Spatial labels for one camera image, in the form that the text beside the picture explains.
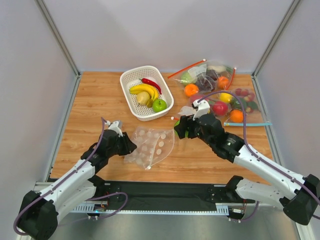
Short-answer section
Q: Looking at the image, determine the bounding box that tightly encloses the clear dotted zip bag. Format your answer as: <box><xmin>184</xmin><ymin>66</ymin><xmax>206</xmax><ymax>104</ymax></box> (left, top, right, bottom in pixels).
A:
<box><xmin>124</xmin><ymin>126</ymin><xmax>175</xmax><ymax>170</ymax></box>

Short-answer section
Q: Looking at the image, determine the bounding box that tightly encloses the green fake apple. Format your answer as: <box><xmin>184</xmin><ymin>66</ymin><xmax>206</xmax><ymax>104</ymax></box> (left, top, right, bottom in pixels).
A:
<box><xmin>152</xmin><ymin>99</ymin><xmax>167</xmax><ymax>113</ymax></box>

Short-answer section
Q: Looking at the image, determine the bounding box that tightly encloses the yellow fake pear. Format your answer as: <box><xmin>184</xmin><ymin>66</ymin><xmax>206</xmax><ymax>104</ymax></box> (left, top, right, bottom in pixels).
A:
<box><xmin>136</xmin><ymin>91</ymin><xmax>151</xmax><ymax>106</ymax></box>

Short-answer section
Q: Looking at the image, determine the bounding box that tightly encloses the yellow fake banana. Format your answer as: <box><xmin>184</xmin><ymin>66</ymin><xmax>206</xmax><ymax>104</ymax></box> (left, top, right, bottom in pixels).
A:
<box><xmin>129</xmin><ymin>83</ymin><xmax>159</xmax><ymax>108</ymax></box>

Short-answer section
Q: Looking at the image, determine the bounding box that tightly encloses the red fake chili pepper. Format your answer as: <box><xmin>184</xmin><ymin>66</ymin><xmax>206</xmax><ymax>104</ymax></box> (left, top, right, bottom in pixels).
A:
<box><xmin>140</xmin><ymin>78</ymin><xmax>162</xmax><ymax>94</ymax></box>

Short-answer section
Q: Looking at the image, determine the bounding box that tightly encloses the green fake fruit black stripe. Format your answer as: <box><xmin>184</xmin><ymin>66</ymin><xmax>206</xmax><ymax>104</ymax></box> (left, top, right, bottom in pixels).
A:
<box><xmin>173</xmin><ymin>120</ymin><xmax>180</xmax><ymax>137</ymax></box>

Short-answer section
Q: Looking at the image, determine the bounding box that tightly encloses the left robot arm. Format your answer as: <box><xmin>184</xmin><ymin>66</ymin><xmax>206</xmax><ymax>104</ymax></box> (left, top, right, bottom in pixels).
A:
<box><xmin>13</xmin><ymin>129</ymin><xmax>137</xmax><ymax>240</ymax></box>

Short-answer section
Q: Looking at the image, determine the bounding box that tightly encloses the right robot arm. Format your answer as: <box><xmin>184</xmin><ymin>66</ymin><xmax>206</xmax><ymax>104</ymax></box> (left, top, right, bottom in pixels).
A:
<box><xmin>174</xmin><ymin>114</ymin><xmax>320</xmax><ymax>226</ymax></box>

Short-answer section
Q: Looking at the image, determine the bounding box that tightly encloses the middle zip bag red seal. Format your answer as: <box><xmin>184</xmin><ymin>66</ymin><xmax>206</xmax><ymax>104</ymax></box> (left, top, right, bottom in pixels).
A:
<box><xmin>170</xmin><ymin>93</ymin><xmax>231</xmax><ymax>121</ymax></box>

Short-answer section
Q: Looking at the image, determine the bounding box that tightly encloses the zip bag red seal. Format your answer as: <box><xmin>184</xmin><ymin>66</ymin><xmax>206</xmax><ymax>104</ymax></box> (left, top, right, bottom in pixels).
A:
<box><xmin>170</xmin><ymin>93</ymin><xmax>231</xmax><ymax>121</ymax></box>
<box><xmin>168</xmin><ymin>59</ymin><xmax>237</xmax><ymax>93</ymax></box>

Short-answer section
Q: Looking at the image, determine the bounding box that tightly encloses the loose orange fake fruit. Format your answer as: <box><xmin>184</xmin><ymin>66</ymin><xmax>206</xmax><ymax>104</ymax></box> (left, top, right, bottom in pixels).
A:
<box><xmin>184</xmin><ymin>83</ymin><xmax>199</xmax><ymax>97</ymax></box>

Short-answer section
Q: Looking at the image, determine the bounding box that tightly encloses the back zip bag red seal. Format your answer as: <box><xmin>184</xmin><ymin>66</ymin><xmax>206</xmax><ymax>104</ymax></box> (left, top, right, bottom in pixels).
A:
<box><xmin>168</xmin><ymin>59</ymin><xmax>237</xmax><ymax>93</ymax></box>

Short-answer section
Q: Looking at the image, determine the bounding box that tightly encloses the right zip bag blue seal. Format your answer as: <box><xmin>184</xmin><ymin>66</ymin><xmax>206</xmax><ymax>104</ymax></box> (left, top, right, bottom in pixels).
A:
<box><xmin>218</xmin><ymin>88</ymin><xmax>272</xmax><ymax>127</ymax></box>

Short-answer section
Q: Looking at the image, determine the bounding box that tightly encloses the white perforated plastic basket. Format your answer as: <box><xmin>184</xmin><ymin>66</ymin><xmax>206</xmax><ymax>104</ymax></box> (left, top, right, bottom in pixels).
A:
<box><xmin>120</xmin><ymin>65</ymin><xmax>174</xmax><ymax>122</ymax></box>

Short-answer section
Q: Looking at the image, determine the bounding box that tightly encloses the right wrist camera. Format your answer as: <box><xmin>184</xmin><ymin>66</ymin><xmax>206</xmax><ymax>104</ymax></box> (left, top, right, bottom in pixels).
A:
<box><xmin>192</xmin><ymin>99</ymin><xmax>210</xmax><ymax>121</ymax></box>

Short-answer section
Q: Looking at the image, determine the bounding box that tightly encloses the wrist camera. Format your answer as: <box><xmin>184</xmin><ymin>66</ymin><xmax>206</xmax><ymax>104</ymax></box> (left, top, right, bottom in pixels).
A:
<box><xmin>192</xmin><ymin>99</ymin><xmax>210</xmax><ymax>121</ymax></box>
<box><xmin>108</xmin><ymin>120</ymin><xmax>123</xmax><ymax>137</ymax></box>

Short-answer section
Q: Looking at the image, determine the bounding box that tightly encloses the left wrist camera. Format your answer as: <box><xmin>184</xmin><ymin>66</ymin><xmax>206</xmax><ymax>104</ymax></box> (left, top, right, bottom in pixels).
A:
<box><xmin>108</xmin><ymin>120</ymin><xmax>123</xmax><ymax>137</ymax></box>

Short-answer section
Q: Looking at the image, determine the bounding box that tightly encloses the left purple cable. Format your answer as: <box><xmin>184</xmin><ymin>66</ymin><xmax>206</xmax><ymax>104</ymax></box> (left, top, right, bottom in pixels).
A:
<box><xmin>13</xmin><ymin>116</ymin><xmax>112</xmax><ymax>236</ymax></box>

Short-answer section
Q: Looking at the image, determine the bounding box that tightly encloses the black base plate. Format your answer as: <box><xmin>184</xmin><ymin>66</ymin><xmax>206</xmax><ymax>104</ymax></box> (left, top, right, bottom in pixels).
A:
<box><xmin>93</xmin><ymin>181</ymin><xmax>255</xmax><ymax>212</ymax></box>

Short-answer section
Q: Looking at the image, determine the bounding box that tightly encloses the slotted cable duct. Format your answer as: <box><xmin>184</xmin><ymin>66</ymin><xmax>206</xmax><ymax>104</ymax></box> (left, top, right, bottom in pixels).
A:
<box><xmin>72</xmin><ymin>202</ymin><xmax>231</xmax><ymax>215</ymax></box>

